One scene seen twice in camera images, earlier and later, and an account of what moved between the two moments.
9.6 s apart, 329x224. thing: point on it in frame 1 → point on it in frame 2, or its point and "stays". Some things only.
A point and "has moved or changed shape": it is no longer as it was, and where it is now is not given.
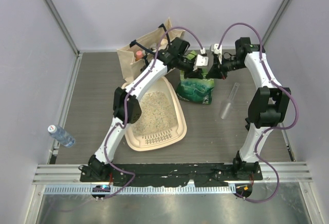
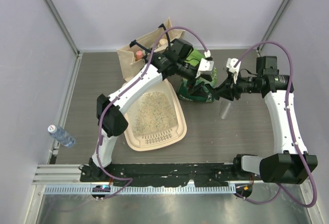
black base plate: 172,175 stays
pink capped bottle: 139,54 stays
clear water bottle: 63,136 stays
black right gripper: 218,70 → 229,90
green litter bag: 197,90 has moved or changed shape
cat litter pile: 157,116 stays
